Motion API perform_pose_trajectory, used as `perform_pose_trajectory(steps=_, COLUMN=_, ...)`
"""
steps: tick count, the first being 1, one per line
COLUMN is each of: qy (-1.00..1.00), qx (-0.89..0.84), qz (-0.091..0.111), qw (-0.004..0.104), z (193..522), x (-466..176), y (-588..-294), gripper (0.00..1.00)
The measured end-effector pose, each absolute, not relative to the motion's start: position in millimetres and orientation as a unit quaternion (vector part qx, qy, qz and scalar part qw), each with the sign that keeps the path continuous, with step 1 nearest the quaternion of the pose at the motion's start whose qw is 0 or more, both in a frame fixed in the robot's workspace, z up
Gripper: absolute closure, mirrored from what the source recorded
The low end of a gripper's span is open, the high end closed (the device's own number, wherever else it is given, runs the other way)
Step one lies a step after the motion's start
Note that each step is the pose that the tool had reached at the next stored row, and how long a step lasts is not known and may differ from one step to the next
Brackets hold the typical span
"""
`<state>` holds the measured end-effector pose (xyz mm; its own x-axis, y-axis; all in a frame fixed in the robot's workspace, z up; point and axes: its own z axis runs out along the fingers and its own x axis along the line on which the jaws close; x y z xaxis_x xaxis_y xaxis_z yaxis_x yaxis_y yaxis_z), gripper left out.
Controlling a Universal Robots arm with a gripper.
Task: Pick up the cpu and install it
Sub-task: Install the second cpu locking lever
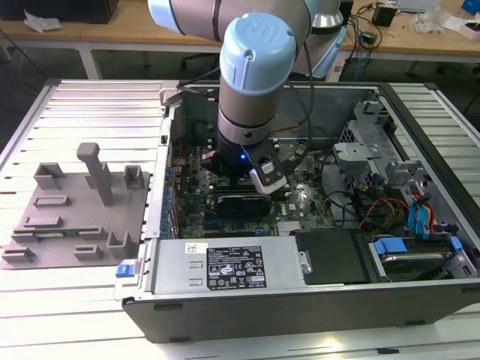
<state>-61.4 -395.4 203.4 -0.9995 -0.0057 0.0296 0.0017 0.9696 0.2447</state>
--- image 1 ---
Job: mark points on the hard disk in blue carrier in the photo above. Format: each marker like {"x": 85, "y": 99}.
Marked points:
{"x": 412, "y": 262}

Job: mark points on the silver drive cage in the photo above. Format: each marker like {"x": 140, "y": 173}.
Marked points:
{"x": 356, "y": 150}

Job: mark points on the small grey adapter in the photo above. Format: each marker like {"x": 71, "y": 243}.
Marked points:
{"x": 369, "y": 37}

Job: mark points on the crumpled white paper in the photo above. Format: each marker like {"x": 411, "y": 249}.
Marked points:
{"x": 41, "y": 21}

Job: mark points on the blue box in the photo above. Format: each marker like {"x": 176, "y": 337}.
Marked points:
{"x": 471, "y": 5}

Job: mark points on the wooden desk white frame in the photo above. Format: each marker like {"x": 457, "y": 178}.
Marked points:
{"x": 112, "y": 32}

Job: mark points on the small black cube box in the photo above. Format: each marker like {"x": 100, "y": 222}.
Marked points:
{"x": 383, "y": 15}

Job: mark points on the round coin battery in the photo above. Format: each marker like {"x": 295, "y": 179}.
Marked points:
{"x": 300, "y": 150}

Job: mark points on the tall black box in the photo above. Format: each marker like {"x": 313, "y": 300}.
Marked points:
{"x": 347, "y": 11}

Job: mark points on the silver chipset heatsink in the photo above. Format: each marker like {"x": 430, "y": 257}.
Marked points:
{"x": 289, "y": 227}

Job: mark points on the grey parts rack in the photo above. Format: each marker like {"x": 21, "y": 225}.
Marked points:
{"x": 75, "y": 225}

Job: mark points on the black round board component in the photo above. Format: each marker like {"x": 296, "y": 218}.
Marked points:
{"x": 200, "y": 131}

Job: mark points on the black grey PC case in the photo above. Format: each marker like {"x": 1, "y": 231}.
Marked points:
{"x": 300, "y": 318}

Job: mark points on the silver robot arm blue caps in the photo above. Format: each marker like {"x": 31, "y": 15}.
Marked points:
{"x": 255, "y": 48}

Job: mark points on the black plastic shroud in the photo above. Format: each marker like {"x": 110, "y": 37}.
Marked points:
{"x": 330, "y": 255}

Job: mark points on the green motherboard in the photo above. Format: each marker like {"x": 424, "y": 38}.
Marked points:
{"x": 195, "y": 180}

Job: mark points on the green RAM stick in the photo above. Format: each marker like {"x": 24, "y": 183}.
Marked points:
{"x": 56, "y": 234}

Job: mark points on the large black equipment box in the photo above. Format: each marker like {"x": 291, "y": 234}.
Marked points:
{"x": 56, "y": 9}

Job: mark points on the flat silver box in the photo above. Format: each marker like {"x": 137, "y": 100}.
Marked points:
{"x": 416, "y": 3}

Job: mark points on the black graphics card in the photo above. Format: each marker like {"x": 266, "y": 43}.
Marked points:
{"x": 243, "y": 208}

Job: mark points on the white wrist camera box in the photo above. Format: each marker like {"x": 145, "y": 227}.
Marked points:
{"x": 270, "y": 185}

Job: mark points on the silver power supply unit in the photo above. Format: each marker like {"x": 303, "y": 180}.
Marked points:
{"x": 180, "y": 270}

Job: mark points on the clear plastic bag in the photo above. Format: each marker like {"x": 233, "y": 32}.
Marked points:
{"x": 427, "y": 20}

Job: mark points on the grey case latch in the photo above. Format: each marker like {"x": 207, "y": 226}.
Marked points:
{"x": 168, "y": 92}

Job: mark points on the blue case latch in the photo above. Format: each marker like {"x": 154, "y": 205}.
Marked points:
{"x": 125, "y": 270}

